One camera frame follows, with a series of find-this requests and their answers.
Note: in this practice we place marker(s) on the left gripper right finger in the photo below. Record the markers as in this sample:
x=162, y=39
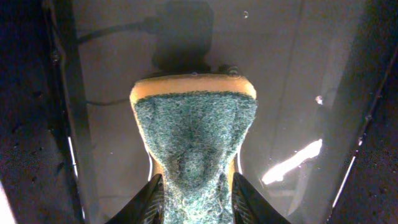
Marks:
x=250, y=207

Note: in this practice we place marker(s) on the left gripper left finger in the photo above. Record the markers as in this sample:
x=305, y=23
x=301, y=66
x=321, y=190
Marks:
x=146, y=207

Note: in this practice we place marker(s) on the green yellow sponge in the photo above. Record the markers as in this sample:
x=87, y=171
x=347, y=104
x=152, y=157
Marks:
x=193, y=126

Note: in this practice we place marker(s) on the black plastic tray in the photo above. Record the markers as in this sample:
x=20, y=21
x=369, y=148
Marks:
x=71, y=150

